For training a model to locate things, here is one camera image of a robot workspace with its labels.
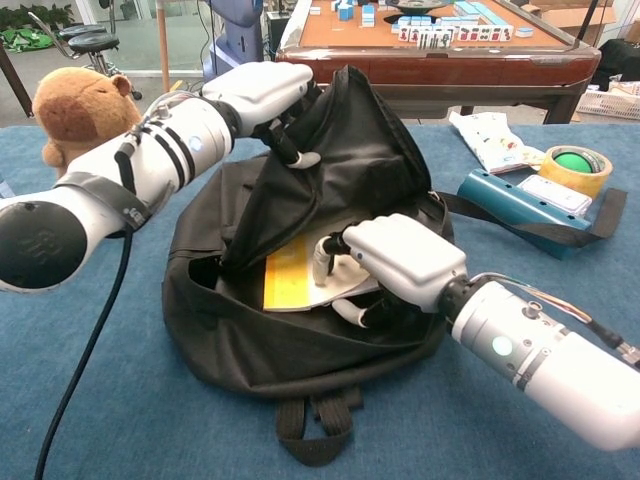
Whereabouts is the dark bowl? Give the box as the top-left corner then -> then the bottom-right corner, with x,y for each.
384,0 -> 451,15

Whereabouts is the black round stool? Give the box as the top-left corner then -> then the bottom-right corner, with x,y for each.
59,23 -> 107,41
67,32 -> 144,101

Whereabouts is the green ball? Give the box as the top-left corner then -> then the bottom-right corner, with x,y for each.
553,152 -> 596,175

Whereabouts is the cardboard box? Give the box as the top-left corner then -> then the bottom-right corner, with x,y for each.
529,0 -> 621,31

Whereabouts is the black cloth bundle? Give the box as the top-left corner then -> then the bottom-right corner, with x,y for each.
597,38 -> 640,91

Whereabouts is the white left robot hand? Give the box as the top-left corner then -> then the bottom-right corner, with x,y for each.
201,62 -> 324,169

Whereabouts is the dark brown table leg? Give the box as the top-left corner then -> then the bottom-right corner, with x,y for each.
0,47 -> 34,119

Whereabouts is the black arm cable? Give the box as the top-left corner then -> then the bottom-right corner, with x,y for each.
33,137 -> 146,480

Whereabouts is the brown capybara plush toy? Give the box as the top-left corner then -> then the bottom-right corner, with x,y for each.
31,67 -> 145,179

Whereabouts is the white printed plastic bag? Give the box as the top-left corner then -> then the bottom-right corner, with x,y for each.
448,110 -> 547,175

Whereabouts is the black fabric backpack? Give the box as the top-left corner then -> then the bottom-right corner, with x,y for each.
160,64 -> 629,469

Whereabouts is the white book yellow spine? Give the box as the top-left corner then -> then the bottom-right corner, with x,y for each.
262,234 -> 381,312

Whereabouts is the blue purple robot base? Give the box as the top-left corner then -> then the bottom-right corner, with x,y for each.
202,0 -> 279,84

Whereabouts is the wooden pole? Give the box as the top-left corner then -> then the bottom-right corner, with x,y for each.
154,0 -> 174,95

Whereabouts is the white flat box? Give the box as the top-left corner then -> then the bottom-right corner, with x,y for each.
516,174 -> 594,219

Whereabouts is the brown mahjong table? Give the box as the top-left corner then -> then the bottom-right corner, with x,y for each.
274,0 -> 603,125

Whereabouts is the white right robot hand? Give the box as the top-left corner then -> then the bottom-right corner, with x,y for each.
312,213 -> 469,329

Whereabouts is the blue carpet table cover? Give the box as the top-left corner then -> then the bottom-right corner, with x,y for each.
0,123 -> 640,480

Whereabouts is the yellow tape roll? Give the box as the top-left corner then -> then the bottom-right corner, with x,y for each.
538,145 -> 615,200

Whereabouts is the teal cylindrical tube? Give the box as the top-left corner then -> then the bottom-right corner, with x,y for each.
457,168 -> 594,261

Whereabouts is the white plastic basket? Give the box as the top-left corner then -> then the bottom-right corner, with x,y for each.
575,89 -> 640,121

